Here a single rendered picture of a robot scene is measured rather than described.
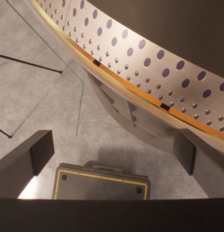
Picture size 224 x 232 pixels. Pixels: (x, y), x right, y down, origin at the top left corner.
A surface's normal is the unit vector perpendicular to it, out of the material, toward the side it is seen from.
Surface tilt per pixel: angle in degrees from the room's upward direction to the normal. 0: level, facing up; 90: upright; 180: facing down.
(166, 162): 0
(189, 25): 62
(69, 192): 0
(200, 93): 43
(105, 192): 0
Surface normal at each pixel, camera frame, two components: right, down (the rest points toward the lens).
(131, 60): -0.52, 0.44
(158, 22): -0.59, 0.65
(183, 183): -0.15, -0.15
